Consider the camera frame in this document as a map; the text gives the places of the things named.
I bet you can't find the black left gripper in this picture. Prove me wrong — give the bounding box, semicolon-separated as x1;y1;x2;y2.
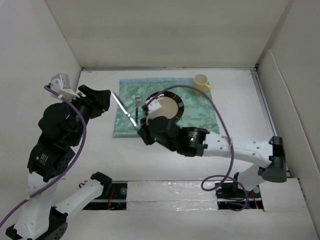
65;83;112;144

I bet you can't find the dark rimmed cream plate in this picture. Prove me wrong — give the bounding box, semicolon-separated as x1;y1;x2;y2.
144;91;185;121

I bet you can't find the green handled steak knife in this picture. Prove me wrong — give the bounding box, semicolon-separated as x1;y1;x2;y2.
111;91;138;130

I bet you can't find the green handled silver fork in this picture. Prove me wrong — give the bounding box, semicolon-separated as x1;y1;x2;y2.
135;93;140;122

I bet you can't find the green patterned cloth placemat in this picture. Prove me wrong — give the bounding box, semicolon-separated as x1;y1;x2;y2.
112;77;220;138

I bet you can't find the yellow ceramic mug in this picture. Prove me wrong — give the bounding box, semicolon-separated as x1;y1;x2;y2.
193;74;211;93

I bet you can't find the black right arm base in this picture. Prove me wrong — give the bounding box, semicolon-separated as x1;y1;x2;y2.
215;181;264;211

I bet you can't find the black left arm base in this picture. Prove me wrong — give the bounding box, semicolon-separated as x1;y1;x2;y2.
83;181;128;211

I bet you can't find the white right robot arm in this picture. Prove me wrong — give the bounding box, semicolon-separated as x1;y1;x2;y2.
137;116;287;197

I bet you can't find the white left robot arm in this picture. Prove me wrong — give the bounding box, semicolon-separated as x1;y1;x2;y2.
5;85;112;240

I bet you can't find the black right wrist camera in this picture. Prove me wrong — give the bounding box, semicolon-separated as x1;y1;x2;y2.
144;101;179;135

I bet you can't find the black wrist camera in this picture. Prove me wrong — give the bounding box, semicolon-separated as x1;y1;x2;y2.
50;73;71;92
144;101;179;135

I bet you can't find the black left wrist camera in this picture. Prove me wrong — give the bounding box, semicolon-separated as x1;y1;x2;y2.
50;73;71;92

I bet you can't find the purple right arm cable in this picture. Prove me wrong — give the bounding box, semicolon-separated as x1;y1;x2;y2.
143;84;253;212

